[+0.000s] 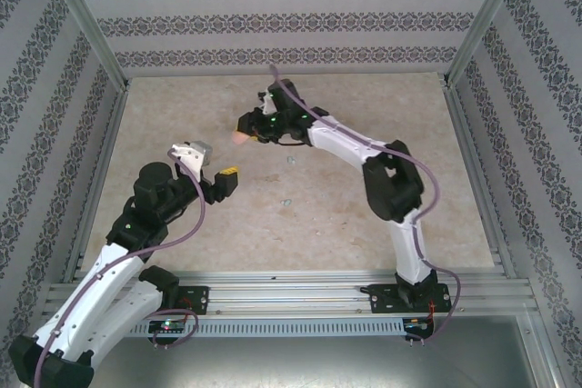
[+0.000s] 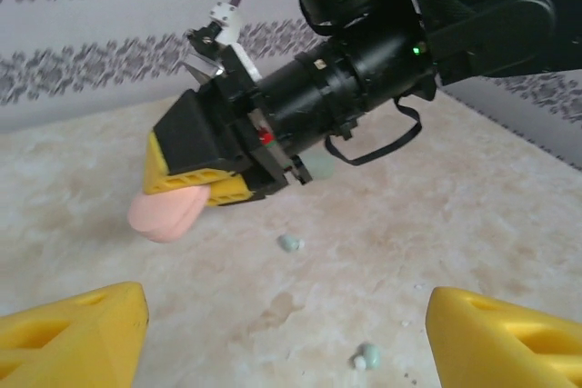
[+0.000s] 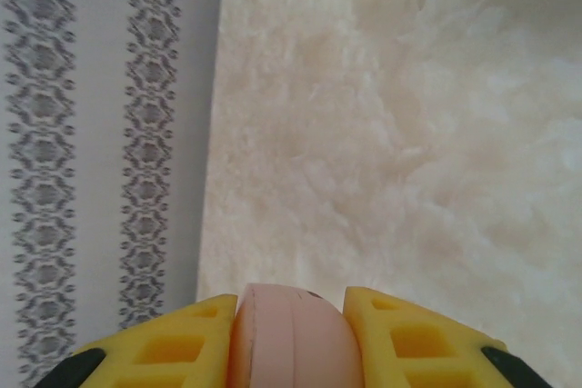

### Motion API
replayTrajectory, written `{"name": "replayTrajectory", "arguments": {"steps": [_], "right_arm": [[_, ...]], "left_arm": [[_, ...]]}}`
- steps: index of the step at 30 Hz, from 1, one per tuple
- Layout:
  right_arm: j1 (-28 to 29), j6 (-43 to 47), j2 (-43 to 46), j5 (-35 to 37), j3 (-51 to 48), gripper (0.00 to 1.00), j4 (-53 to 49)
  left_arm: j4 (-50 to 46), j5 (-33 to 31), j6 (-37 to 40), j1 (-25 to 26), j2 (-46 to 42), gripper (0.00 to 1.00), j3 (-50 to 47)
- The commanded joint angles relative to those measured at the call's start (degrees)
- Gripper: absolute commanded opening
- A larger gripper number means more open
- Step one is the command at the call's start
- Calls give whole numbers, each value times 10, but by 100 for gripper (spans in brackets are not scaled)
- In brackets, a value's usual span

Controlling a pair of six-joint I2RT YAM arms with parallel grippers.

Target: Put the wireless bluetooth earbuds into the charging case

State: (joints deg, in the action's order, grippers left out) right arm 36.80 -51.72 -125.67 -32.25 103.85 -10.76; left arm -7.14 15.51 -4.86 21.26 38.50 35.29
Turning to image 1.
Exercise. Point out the small green circuit board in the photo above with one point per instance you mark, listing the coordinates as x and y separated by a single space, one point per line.
417 323
168 325

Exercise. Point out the aluminium frame post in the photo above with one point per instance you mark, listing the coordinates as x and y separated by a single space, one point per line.
90 20
485 20

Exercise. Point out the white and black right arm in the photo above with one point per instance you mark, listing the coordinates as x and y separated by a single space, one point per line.
402 247

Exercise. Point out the pink earbud charging case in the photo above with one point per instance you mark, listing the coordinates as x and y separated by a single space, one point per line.
238 138

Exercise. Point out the aluminium side rail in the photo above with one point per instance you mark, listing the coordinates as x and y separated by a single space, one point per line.
473 165
97 179

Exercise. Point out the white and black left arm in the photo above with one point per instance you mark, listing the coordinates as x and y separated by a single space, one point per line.
132 304

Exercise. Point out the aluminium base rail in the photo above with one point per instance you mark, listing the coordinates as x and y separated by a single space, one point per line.
291 292

